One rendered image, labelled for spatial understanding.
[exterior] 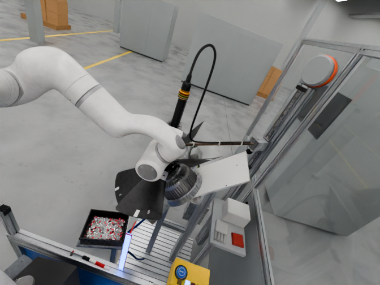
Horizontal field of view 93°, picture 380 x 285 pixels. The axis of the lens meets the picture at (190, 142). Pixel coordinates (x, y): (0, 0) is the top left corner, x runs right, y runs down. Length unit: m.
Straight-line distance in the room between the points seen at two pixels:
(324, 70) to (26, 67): 1.16
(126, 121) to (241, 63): 5.98
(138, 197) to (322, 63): 1.11
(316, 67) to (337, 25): 13.51
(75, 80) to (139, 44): 7.76
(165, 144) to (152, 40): 7.67
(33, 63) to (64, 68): 0.06
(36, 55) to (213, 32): 5.82
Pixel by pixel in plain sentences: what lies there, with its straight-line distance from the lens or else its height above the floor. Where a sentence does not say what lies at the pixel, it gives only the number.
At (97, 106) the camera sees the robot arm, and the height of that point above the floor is 1.65.
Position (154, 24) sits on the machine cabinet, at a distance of 8.05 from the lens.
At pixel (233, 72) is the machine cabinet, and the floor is 0.88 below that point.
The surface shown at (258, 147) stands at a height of 1.39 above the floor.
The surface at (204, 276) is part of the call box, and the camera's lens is 0.95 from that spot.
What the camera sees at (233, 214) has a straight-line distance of 1.33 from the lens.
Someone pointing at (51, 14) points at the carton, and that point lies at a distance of 9.01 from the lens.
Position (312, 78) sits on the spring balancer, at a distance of 1.18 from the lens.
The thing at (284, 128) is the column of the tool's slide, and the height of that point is 1.54.
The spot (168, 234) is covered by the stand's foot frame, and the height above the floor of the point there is 0.08.
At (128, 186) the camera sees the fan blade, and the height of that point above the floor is 1.00.
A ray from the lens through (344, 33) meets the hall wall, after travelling 14.95.
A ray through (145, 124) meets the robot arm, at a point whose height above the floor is 1.64.
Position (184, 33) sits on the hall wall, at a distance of 13.00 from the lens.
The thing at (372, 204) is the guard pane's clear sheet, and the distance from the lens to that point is 0.86.
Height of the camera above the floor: 1.91
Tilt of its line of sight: 34 degrees down
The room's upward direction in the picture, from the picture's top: 22 degrees clockwise
